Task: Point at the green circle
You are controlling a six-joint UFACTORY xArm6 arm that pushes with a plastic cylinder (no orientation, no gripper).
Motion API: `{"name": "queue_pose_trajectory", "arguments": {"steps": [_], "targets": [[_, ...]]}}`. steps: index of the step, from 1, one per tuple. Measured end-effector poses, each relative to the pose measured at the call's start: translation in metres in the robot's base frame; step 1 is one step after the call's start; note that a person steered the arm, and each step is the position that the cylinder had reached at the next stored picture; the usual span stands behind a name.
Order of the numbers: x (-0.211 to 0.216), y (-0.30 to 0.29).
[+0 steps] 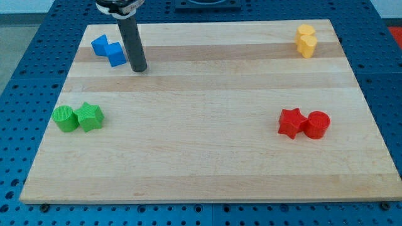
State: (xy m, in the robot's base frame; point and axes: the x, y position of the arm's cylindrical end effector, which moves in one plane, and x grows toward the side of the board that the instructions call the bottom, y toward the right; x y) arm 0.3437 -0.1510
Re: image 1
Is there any robot arm flange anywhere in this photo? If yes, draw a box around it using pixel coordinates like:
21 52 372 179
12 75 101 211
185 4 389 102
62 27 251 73
95 0 145 19

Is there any wooden board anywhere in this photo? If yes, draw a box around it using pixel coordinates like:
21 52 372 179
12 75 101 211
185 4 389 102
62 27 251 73
19 19 401 204

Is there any red star block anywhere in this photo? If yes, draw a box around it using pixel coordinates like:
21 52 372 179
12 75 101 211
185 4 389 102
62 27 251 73
278 108 307 139

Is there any blue cube block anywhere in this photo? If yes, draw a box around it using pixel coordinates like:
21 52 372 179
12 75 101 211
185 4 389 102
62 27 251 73
104 42 126 67

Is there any green star block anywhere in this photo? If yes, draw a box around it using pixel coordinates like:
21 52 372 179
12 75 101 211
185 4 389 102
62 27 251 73
73 102 104 132

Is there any black cylindrical pointer rod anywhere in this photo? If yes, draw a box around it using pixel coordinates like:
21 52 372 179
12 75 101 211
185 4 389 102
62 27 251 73
117 15 148 72

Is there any red cylinder block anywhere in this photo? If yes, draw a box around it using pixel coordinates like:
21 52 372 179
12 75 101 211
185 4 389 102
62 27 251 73
304 111 331 139

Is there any blue block left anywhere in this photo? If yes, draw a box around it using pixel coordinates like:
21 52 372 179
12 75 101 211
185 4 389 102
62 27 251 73
91 35 108 57

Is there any yellow heart block front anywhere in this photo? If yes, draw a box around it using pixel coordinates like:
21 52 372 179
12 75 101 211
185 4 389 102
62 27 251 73
296 35 318 58

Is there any yellow block rear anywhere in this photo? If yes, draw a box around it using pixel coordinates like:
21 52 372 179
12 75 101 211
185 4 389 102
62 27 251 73
295 24 316 45

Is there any green cylinder block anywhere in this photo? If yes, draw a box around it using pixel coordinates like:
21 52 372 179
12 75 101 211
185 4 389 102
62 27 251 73
52 105 79 132

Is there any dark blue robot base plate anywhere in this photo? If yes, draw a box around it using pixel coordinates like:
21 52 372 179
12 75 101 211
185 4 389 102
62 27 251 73
175 0 242 12

